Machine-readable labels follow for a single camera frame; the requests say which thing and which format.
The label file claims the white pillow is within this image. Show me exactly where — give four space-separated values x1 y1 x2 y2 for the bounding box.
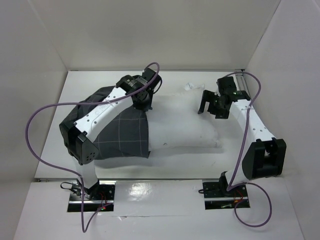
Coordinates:
146 82 221 151

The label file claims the dark grey checked pillowcase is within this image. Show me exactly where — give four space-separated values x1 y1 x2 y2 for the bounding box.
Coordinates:
60 86 150 160

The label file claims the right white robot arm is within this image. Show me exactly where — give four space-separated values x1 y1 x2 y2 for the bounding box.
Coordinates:
198 75 287 196

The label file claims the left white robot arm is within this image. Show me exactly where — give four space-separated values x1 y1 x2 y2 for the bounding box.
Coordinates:
59 67 162 200

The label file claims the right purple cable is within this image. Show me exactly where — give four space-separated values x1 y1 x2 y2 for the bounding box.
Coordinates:
223 71 273 228

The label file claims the purple cable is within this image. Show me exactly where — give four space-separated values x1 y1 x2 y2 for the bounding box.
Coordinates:
25 61 161 233
223 71 273 228

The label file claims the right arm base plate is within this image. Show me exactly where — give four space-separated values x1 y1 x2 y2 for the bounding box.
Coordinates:
198 181 250 210

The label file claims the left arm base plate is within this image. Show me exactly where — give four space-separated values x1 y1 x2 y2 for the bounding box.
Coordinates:
60 181 116 213

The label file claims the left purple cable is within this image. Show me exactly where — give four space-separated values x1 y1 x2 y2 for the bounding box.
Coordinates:
25 61 161 233

